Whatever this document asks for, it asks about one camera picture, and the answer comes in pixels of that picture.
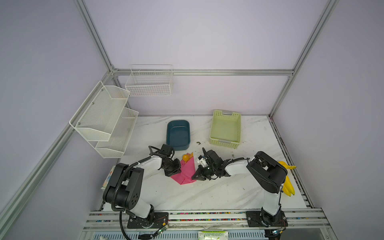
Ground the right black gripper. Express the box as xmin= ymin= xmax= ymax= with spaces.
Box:
xmin=191 ymin=164 xmax=217 ymax=181

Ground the pink paper napkin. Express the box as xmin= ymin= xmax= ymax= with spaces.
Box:
xmin=171 ymin=158 xmax=196 ymax=185

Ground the yellow plastic spoon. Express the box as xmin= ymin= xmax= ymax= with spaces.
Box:
xmin=182 ymin=154 xmax=192 ymax=163

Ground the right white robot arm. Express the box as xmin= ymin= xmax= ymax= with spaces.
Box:
xmin=192 ymin=149 xmax=288 ymax=228

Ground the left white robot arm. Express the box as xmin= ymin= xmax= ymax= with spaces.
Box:
xmin=103 ymin=144 xmax=181 ymax=226

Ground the colourful napkin packet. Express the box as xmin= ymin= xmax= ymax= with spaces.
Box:
xmin=101 ymin=166 xmax=116 ymax=191

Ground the teal plastic oval tub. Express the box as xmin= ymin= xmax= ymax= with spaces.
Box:
xmin=166 ymin=120 xmax=191 ymax=151

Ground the light green plastic basket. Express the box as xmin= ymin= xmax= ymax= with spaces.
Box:
xmin=210 ymin=110 xmax=241 ymax=149

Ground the yellow bananas bunch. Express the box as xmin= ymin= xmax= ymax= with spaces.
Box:
xmin=279 ymin=161 xmax=297 ymax=197

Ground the white perforated metal shelf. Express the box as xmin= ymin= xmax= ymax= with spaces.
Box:
xmin=69 ymin=82 xmax=139 ymax=159

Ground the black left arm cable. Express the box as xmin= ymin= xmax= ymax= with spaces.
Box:
xmin=110 ymin=145 xmax=164 ymax=240

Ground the white wire basket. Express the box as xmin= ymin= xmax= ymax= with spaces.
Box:
xmin=125 ymin=65 xmax=174 ymax=97

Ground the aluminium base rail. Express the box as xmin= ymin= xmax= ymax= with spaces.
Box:
xmin=80 ymin=208 xmax=337 ymax=240

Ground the aluminium frame profile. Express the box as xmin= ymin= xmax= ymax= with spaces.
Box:
xmin=1 ymin=1 xmax=338 ymax=232

